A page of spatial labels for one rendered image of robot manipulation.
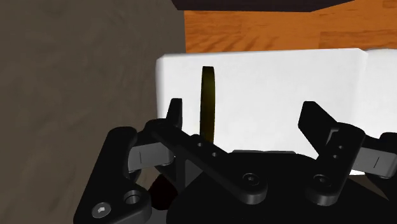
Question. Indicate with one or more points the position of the white rounded furniture block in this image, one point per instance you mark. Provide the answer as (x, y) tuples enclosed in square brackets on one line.
[(263, 93)]

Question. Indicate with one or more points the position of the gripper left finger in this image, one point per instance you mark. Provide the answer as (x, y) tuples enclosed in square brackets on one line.
[(214, 161)]

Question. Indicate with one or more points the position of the olive yellow thin disc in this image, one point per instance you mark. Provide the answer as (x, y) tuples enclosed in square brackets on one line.
[(207, 105)]

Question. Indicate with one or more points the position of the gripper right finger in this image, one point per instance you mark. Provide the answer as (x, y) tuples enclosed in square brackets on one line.
[(338, 145)]

